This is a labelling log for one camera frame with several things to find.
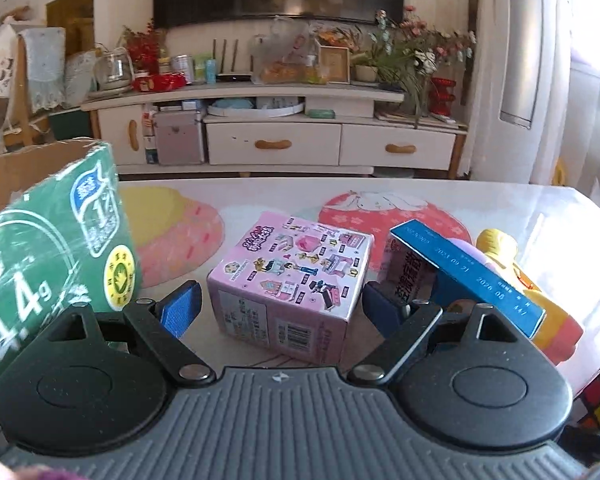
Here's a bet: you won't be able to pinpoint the red snack packet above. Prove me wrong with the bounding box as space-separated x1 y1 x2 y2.
132 72 187 92

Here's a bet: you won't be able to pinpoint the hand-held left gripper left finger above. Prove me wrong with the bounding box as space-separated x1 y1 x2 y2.
45 281 216 387

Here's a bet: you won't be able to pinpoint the round white tray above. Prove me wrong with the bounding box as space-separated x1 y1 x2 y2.
207 97 306 120

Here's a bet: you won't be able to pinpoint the clear plastic bag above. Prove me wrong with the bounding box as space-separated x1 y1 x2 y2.
252 17 326 86

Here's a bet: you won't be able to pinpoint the red flower bouquet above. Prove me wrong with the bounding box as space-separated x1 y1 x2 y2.
122 22 163 76

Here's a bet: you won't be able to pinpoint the wooden chair with cream cover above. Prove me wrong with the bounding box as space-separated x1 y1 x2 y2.
0 7 33 148

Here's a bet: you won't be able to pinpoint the yellow and pink toy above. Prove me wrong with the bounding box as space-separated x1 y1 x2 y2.
475 228 586 366

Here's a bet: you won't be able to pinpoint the pale blue towel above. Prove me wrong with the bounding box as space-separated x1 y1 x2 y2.
20 27 66 111

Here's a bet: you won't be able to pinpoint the cream television cabinet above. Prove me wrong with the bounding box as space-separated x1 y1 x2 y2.
80 82 468 178

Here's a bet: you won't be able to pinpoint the white standing air conditioner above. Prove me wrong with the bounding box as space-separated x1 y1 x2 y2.
497 0 571 128

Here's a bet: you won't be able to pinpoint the printed cream table cover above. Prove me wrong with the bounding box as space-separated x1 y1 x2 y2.
0 177 600 411

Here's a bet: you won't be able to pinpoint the brown cardboard box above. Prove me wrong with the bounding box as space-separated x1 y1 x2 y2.
0 139 113 221

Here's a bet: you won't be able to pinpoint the grey pink case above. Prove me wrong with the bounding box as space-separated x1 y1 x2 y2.
152 110 204 166

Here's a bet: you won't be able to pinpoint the potted flower plants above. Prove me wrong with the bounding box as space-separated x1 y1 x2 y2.
350 7 476 126

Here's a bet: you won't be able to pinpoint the red vase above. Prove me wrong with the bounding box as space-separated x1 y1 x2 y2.
430 77 456 116

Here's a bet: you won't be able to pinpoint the blue and pink box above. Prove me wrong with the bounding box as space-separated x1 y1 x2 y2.
377 220 548 341

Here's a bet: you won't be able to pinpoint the silver tin can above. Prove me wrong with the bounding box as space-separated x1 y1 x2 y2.
172 55 196 85

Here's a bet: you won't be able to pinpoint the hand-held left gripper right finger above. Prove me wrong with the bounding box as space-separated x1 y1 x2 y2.
349 282 521 386

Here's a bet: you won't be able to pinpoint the black router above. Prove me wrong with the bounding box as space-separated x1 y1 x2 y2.
212 37 253 84

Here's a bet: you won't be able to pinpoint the dark green storage box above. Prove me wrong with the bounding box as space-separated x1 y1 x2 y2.
47 107 91 141

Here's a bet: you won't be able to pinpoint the grey white bag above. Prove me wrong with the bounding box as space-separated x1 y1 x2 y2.
65 50 98 108

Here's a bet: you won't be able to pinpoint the pink printed box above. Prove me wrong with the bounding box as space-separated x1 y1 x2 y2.
206 211 376 365

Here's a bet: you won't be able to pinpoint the glass kettle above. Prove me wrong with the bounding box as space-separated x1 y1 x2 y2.
94 47 133 92

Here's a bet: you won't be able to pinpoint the dark green milk carton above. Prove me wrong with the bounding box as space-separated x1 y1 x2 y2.
0 142 142 396

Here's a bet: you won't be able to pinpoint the wooden picture frame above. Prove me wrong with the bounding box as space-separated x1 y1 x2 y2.
316 42 352 85

